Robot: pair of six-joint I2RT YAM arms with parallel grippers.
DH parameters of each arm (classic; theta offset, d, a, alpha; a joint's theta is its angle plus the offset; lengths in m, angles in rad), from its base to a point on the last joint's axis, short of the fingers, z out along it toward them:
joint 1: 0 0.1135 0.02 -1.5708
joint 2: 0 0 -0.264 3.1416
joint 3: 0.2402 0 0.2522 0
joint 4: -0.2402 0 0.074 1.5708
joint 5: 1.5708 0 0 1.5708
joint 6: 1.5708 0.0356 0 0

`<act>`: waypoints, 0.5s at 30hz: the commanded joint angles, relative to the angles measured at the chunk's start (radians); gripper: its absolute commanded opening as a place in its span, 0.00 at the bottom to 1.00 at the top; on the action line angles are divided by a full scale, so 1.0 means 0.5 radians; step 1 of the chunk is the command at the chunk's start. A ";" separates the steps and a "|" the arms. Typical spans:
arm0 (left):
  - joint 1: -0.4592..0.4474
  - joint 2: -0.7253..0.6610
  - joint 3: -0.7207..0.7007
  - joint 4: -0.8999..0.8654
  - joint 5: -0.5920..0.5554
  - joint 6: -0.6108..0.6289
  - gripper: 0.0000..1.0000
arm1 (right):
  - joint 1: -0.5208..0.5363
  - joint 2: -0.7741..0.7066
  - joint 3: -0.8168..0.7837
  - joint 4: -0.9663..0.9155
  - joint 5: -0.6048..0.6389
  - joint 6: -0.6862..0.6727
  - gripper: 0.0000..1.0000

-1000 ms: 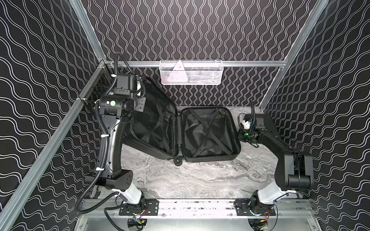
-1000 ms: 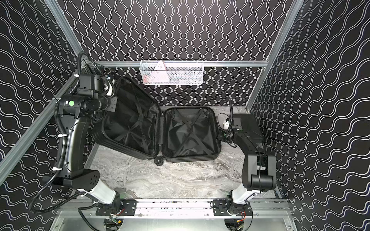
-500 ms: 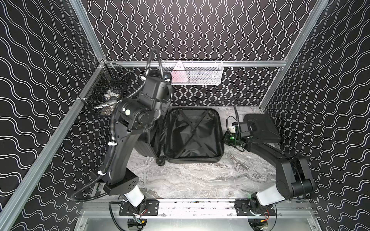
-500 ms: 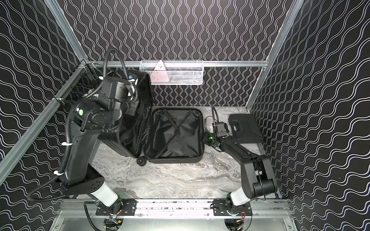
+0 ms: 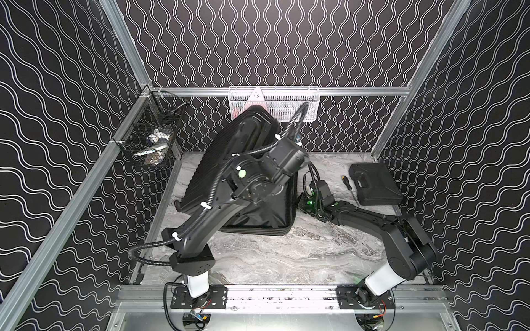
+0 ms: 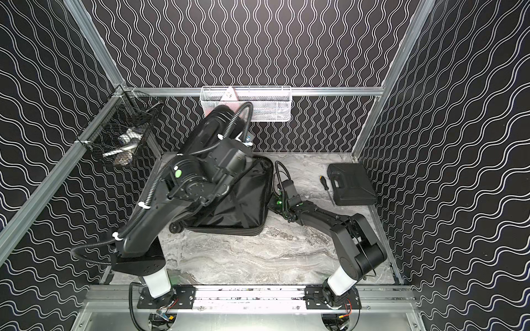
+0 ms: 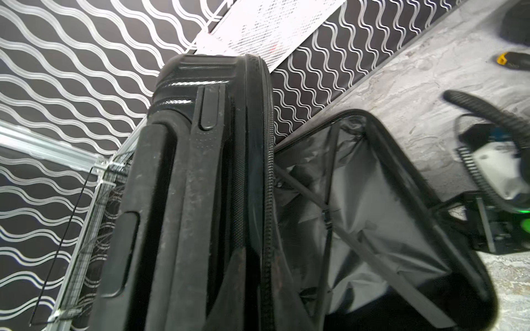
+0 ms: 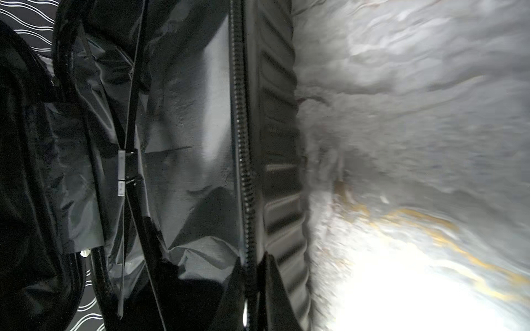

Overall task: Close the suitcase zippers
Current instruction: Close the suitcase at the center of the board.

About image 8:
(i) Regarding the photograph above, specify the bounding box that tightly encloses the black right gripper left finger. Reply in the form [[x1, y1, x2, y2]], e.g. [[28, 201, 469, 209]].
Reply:
[[208, 259, 246, 331]]

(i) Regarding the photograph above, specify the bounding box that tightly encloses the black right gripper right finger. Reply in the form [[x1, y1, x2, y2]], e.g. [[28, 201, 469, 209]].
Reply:
[[258, 253, 302, 331]]

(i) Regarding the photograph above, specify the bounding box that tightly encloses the black ribbed hard-shell suitcase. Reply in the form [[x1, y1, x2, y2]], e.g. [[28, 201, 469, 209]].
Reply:
[[0, 0, 313, 331]]

